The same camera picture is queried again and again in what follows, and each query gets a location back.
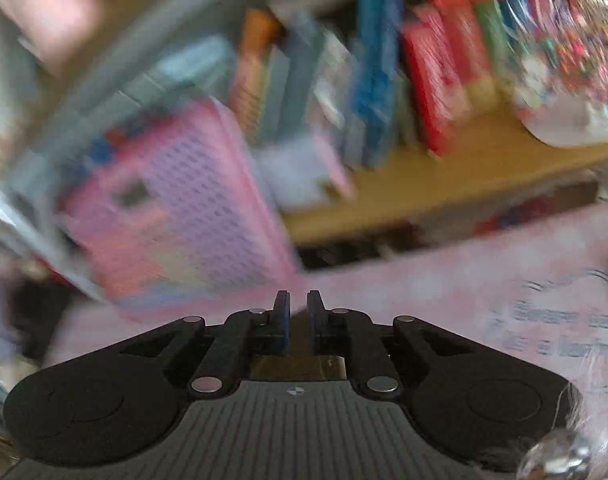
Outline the white fluffy pompom charm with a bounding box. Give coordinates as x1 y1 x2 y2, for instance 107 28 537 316
516 360 608 480

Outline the clear plastic box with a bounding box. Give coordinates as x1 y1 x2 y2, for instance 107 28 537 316
258 142 355 212

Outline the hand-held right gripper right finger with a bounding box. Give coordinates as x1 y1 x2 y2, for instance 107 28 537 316
306 290 480 401

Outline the red thick dictionary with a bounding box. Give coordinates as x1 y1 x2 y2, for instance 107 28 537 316
401 5 473 157

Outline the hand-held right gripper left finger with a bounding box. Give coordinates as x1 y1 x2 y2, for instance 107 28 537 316
116 290 292 401

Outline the wooden bookshelf with white frame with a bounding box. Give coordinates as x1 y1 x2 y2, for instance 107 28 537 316
0 0 608 271

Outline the pink floral plush ornament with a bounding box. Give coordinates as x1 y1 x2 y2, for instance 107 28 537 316
0 0 116 73

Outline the pink learning tablet toy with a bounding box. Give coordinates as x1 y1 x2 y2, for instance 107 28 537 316
59 97 305 321

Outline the pink checked cartoon desk mat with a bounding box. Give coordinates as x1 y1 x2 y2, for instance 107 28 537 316
44 200 608 411

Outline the brown corduroy garment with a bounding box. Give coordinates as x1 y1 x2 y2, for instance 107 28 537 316
249 354 348 382

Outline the row of books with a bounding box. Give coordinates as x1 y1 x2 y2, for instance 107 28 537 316
229 0 409 171

